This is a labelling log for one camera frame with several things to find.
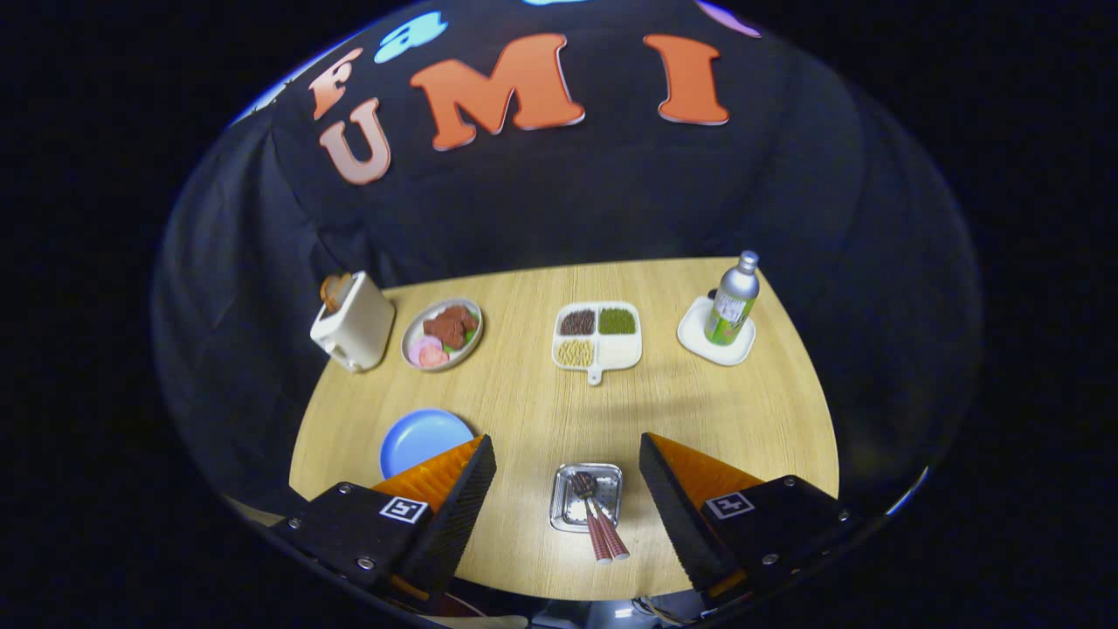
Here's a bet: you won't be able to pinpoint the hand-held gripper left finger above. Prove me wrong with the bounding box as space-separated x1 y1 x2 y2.
266 434 498 605

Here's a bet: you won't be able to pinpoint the brown steak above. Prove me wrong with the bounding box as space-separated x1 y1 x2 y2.
423 305 480 350

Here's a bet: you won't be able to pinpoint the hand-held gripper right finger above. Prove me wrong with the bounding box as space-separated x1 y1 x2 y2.
638 432 874 605

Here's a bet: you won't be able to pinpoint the brown toast slice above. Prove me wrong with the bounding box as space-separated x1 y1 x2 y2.
319 273 354 315

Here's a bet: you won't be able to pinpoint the fork red checkered handle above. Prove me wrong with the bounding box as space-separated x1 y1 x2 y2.
587 491 631 561

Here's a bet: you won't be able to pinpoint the white square coaster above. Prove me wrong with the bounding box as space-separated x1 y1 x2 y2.
677 294 756 367

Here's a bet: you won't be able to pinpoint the cream oval plate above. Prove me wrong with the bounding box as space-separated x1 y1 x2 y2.
401 298 484 373

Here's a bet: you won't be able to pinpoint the white divided dish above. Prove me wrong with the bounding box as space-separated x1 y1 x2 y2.
551 301 644 386

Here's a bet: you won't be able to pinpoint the metal wire cutlery basket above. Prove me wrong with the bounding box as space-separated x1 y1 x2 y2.
549 462 625 535

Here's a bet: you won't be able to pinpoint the pink ham slices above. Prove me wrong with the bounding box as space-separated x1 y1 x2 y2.
408 335 452 370

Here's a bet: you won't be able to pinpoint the spoon red checkered handle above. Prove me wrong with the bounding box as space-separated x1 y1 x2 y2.
570 472 612 565

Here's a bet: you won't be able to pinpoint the white toaster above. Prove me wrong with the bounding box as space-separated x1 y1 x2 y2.
310 271 397 374

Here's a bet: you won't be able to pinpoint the silver bottle green label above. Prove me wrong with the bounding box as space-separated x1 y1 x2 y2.
704 250 761 347

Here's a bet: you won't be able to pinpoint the blue round plate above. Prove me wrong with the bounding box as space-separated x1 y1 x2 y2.
379 408 477 480

